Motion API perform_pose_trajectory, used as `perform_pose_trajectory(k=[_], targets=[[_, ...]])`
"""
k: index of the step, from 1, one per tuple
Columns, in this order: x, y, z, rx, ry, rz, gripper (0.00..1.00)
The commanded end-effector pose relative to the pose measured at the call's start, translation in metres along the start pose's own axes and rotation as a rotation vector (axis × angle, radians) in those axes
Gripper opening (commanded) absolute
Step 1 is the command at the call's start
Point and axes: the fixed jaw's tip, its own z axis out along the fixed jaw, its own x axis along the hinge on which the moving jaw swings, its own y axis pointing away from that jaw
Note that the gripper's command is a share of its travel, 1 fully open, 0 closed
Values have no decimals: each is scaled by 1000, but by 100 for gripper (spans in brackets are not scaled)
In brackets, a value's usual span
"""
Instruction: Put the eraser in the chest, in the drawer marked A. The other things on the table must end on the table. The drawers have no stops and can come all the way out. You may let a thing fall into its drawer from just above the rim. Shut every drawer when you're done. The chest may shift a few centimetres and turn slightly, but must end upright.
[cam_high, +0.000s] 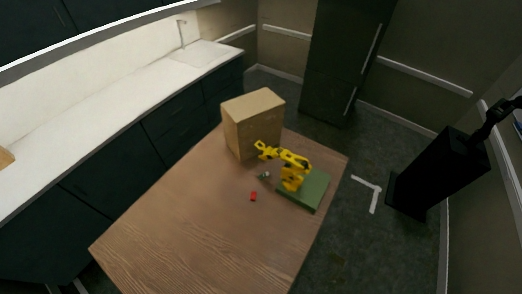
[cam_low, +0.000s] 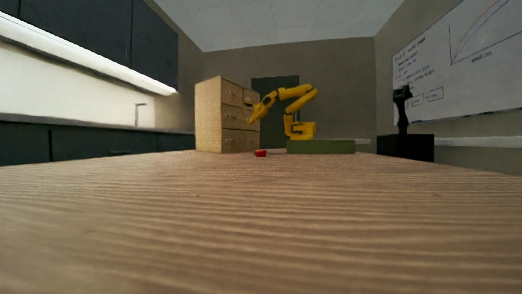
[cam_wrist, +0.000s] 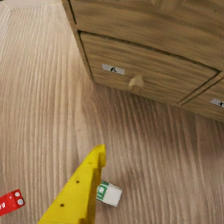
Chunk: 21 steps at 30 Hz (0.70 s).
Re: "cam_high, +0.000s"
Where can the tan wooden chest of drawers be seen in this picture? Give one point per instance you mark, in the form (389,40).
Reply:
(244,107)

